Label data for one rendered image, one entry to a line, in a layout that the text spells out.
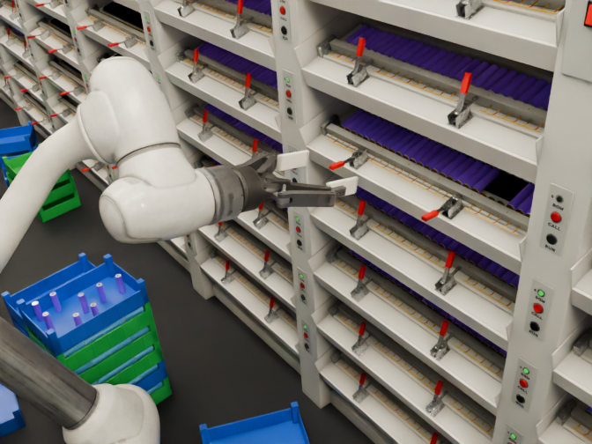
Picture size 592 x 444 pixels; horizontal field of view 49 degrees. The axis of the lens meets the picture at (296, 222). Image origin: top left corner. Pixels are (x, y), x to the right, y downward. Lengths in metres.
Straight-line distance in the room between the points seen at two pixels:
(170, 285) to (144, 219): 1.74
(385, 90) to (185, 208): 0.53
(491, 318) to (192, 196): 0.67
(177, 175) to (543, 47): 0.56
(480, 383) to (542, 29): 0.77
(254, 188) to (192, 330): 1.46
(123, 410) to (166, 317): 1.05
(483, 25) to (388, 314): 0.79
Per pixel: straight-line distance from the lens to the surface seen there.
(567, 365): 1.30
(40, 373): 1.45
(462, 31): 1.13
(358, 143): 1.47
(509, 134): 1.16
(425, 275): 1.44
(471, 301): 1.38
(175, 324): 2.50
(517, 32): 1.07
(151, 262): 2.83
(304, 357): 2.06
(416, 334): 1.58
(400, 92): 1.31
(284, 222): 1.93
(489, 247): 1.24
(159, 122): 1.00
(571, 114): 1.04
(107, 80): 1.03
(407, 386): 1.72
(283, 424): 2.12
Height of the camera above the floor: 1.65
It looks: 34 degrees down
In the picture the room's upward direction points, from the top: 4 degrees counter-clockwise
